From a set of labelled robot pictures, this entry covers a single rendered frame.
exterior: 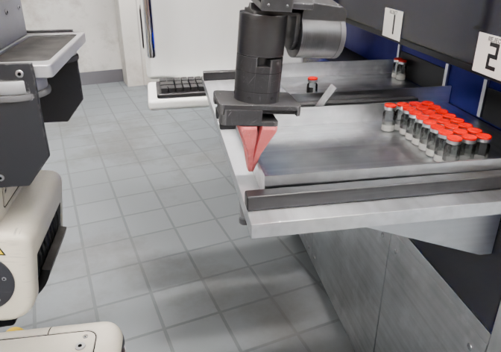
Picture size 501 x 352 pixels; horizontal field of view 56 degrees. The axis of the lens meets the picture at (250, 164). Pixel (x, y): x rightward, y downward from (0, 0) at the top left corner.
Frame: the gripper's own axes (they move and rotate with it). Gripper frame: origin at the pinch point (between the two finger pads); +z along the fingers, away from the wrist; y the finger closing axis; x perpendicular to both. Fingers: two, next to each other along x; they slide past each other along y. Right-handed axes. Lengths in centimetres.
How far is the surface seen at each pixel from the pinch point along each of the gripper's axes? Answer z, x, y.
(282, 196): 0.6, -8.2, 2.5
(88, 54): 67, 400, -71
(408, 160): 0.3, 1.6, 24.3
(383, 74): -2, 51, 44
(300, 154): 1.5, 6.8, 9.1
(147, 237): 92, 126, -15
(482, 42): -16.2, 9.2, 37.0
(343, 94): -2.5, 27.6, 23.6
